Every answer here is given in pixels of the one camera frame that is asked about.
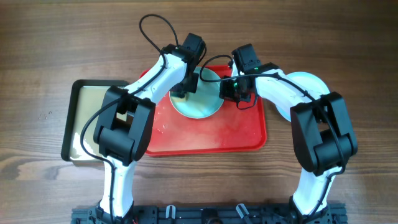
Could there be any red plastic tray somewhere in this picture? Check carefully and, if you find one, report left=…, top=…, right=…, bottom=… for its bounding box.
left=146, top=65, right=267, bottom=156

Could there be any black tray with water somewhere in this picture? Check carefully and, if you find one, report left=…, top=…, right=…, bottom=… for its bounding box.
left=61, top=79, right=128, bottom=163

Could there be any light blue plate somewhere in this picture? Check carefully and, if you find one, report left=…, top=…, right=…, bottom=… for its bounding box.
left=275, top=72, right=330, bottom=121
left=169, top=78, right=224, bottom=119

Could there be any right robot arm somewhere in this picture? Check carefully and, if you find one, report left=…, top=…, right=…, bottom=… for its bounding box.
left=220, top=44, right=358, bottom=223

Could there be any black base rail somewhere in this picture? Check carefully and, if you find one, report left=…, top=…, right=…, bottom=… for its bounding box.
left=70, top=203, right=348, bottom=224

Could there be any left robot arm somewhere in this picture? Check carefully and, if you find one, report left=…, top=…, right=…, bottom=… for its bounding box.
left=93, top=33, right=205, bottom=223

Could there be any green yellow sponge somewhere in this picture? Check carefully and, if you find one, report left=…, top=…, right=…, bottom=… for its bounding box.
left=177, top=91, right=186, bottom=98

